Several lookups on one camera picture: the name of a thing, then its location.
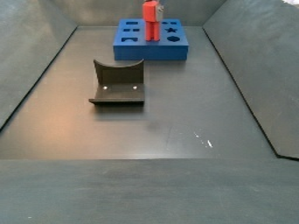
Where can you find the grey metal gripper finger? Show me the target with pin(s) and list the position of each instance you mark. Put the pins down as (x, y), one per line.
(159, 10)

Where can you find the red three prong peg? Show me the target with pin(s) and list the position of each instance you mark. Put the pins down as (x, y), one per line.
(151, 22)

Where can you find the black curved holder stand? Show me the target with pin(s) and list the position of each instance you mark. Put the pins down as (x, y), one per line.
(121, 83)

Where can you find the blue shape sorter block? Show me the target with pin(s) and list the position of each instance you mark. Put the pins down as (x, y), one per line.
(131, 46)

